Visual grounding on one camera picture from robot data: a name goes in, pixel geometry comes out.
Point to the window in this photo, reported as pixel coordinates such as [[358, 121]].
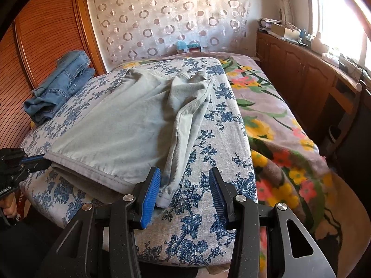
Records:
[[342, 14]]

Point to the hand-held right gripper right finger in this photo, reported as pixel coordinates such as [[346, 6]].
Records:
[[218, 198]]

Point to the wooden headboard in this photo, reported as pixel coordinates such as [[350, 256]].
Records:
[[43, 49]]

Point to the flowered fleece blanket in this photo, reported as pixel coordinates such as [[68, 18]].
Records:
[[275, 115]]

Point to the grey pants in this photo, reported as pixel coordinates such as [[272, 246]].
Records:
[[121, 133]]

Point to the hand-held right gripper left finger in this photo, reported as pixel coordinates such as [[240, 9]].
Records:
[[150, 198]]

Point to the white jar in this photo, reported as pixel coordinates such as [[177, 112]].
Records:
[[318, 43]]

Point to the blue floral bed sheet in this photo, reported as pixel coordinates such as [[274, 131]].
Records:
[[220, 139]]

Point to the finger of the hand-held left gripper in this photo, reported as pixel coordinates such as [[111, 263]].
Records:
[[43, 165], [32, 159]]

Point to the stack of papers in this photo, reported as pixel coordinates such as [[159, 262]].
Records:
[[268, 23]]

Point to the person's dark clothing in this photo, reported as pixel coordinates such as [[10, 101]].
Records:
[[34, 237]]

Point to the circle patterned sheer curtain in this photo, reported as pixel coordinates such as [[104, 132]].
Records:
[[174, 20]]

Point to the blue denim jeans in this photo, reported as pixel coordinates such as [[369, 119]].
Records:
[[61, 87]]

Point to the teal bottle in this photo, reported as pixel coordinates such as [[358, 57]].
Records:
[[305, 34]]

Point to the person's left hand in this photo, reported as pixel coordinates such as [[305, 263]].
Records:
[[10, 207]]

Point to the cardboard box with blue cloth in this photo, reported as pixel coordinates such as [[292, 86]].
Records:
[[188, 47]]

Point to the dark wooden chair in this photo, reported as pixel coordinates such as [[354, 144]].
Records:
[[353, 139]]

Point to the yellow plush toy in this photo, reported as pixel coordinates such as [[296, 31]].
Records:
[[32, 124]]

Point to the wooden cabinet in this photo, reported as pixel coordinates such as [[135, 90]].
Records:
[[292, 63]]

